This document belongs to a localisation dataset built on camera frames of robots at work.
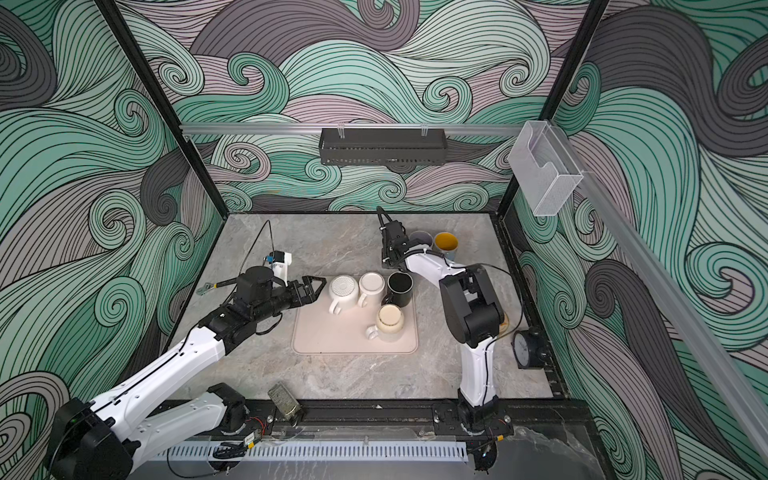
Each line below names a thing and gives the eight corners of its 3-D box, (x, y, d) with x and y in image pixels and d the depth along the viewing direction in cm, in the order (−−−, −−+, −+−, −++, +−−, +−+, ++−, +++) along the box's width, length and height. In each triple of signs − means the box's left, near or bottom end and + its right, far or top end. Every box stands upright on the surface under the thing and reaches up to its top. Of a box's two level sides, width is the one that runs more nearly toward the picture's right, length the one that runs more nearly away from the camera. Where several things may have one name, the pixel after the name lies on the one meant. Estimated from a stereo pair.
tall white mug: (359, 308, 94) (358, 297, 89) (360, 283, 100) (359, 272, 95) (385, 308, 94) (385, 297, 89) (384, 283, 100) (385, 272, 95)
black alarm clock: (518, 372, 82) (533, 361, 74) (509, 340, 88) (521, 326, 80) (537, 372, 82) (553, 361, 74) (526, 340, 88) (540, 326, 80)
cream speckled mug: (367, 340, 88) (366, 328, 81) (367, 316, 92) (367, 304, 86) (403, 340, 88) (405, 328, 81) (401, 316, 93) (403, 304, 86)
